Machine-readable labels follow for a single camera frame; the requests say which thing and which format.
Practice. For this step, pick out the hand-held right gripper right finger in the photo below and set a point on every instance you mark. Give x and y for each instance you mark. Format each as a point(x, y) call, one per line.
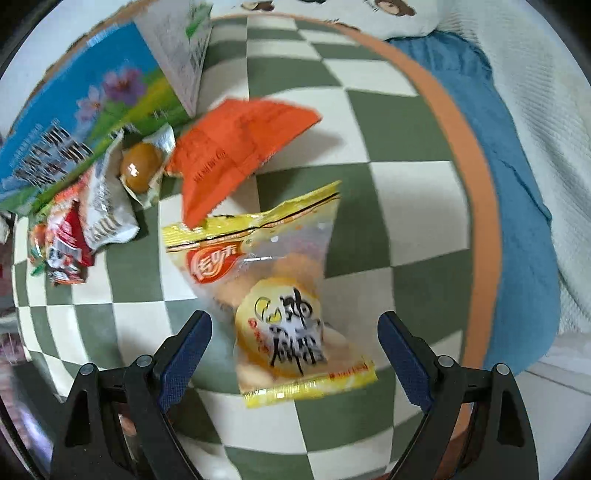
point(406, 360)

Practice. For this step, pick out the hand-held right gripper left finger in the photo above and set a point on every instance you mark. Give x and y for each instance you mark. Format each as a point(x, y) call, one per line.
point(181, 360)

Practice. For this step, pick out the yellow snack packet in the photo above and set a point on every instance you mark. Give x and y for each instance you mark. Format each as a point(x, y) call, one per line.
point(281, 295)

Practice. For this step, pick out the blue flower-print cardboard box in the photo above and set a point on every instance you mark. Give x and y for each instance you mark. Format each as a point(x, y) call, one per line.
point(92, 101)

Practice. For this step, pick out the red snack packet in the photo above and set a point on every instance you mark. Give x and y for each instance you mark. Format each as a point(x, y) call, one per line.
point(62, 240)

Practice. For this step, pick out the white grey snack packet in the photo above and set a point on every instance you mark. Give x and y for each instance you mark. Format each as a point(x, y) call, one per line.
point(107, 203)

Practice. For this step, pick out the blue blanket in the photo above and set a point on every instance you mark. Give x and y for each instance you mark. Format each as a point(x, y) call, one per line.
point(503, 194)

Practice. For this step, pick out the packaged braised egg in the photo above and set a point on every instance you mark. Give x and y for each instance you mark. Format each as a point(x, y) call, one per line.
point(138, 167)

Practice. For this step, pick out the checkered green white mat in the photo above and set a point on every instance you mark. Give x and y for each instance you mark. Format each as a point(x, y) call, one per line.
point(295, 184)

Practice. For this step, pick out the orange snack packet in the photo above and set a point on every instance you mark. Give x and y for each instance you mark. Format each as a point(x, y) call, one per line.
point(231, 147)

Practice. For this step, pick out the white knitted blanket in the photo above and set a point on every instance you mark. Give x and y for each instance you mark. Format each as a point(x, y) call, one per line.
point(540, 115)

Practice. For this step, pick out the bear-print pillow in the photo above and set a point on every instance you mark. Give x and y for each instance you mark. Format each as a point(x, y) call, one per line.
point(351, 14)

